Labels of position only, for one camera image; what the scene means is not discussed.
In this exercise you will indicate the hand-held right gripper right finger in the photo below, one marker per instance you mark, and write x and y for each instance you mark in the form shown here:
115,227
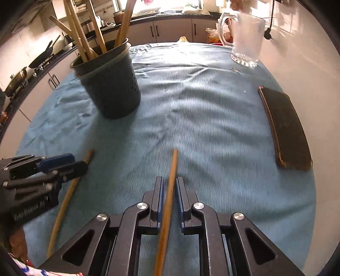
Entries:
179,207

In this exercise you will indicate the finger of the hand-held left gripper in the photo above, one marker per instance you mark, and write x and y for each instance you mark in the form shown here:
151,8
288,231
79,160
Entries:
71,171
57,160

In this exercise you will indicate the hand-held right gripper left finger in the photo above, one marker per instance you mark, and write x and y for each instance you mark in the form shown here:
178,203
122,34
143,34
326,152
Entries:
160,207

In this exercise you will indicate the plain wooden chopstick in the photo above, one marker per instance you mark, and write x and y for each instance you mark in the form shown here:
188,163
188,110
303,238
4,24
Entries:
66,204
168,199

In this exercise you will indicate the dark grey utensil holder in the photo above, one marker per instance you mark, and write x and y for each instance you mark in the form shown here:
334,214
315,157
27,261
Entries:
111,87

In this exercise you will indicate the bunch of wooden chopsticks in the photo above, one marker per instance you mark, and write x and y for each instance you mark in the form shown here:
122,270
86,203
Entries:
77,31

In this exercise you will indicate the person's left forearm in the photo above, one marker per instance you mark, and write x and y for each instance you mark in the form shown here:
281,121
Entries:
39,272

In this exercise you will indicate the person's left hand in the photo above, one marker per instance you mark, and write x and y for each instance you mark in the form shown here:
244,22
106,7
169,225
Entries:
18,244

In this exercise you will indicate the blue cloth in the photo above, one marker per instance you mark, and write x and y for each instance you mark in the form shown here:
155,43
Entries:
199,119

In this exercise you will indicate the pan with lid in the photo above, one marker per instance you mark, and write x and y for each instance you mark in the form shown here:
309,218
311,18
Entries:
16,79

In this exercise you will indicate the gas stove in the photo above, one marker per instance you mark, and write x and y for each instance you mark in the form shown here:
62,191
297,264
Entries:
39,69

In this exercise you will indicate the black wok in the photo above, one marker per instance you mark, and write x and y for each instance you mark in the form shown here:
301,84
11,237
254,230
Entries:
39,59

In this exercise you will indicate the white bowl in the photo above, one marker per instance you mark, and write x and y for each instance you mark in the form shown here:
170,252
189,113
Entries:
68,47

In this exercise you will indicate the dark electric kettle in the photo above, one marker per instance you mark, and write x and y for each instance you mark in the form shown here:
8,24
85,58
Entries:
67,39

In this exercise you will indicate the dark wooden board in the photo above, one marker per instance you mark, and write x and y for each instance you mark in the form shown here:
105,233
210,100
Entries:
287,127

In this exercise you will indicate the silver rice cooker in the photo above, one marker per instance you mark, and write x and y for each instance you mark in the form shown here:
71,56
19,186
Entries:
86,28

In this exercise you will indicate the small plate with greens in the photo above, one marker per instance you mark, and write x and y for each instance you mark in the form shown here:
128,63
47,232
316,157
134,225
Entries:
109,25

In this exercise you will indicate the small metal clip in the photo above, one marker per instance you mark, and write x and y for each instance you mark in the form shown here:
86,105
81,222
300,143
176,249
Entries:
235,70

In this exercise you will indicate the brown clay pot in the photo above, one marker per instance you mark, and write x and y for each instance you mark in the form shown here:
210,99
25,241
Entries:
118,17

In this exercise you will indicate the yellow plastic bag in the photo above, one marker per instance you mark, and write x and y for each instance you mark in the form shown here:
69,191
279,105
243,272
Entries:
183,39

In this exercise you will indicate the clear glass pitcher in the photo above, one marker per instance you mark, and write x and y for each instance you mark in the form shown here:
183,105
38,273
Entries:
247,39

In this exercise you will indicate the pink cloth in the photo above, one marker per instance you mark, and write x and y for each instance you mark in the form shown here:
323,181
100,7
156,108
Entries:
148,2

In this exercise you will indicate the window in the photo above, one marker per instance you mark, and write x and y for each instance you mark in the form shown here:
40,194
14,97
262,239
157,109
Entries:
170,4

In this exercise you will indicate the plate of white dough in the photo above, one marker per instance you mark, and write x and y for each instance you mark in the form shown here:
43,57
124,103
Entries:
195,11

